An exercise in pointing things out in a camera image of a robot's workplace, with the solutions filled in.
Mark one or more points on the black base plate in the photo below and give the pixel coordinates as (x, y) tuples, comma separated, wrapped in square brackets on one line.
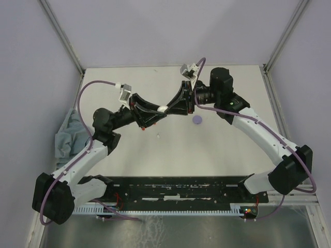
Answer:
[(179, 193)]

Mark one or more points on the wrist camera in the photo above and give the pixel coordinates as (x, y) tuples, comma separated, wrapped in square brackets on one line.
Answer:
[(191, 73), (124, 94)]

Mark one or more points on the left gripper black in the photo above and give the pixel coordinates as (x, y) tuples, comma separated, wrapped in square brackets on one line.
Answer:
[(145, 119)]

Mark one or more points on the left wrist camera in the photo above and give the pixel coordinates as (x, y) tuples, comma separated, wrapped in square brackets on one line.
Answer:
[(124, 94)]

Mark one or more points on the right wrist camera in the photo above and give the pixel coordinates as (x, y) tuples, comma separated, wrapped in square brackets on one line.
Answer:
[(191, 73)]

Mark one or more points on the aluminium frame post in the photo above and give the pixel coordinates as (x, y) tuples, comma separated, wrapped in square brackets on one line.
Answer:
[(46, 7), (295, 18)]

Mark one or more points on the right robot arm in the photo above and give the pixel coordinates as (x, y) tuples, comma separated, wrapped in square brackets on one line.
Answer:
[(292, 163)]

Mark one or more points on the right aluminium frame post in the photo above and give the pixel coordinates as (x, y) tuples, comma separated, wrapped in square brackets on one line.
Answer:
[(295, 18)]

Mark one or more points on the blue cloth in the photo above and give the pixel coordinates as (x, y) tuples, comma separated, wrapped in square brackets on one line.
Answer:
[(70, 139)]

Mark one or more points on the light blue cable duct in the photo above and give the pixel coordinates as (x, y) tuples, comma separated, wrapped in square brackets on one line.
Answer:
[(98, 209)]

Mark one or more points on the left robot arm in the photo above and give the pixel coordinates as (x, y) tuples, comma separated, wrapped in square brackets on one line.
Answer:
[(58, 194)]

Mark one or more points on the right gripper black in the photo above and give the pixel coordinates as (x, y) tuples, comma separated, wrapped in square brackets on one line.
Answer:
[(180, 107)]

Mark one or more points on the left aluminium frame post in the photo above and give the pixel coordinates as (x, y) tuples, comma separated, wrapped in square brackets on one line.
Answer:
[(46, 7)]

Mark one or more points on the purple round case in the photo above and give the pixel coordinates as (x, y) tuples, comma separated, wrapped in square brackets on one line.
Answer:
[(197, 120)]

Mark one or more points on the white earbud charging case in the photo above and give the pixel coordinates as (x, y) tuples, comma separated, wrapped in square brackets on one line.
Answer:
[(162, 108)]

